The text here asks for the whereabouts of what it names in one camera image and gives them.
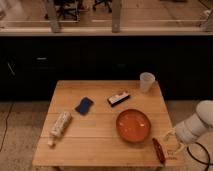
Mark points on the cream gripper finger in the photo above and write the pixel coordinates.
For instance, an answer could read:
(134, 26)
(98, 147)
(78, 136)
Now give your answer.
(169, 134)

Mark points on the blue sponge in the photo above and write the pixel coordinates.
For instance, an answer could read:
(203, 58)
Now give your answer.
(84, 105)

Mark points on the black white board eraser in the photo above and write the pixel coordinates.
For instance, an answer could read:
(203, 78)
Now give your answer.
(118, 98)

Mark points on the dark cabinet counter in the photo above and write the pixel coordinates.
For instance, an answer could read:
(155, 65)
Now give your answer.
(31, 65)

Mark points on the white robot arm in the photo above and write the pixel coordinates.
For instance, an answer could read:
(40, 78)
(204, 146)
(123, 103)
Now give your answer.
(190, 129)

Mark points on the translucent plastic cup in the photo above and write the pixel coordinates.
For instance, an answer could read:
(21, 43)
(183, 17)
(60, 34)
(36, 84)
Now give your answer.
(146, 81)

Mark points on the orange ceramic bowl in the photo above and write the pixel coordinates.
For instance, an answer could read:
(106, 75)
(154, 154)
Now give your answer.
(133, 125)

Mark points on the wooden table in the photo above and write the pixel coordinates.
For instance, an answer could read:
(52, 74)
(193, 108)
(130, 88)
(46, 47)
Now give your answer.
(92, 139)

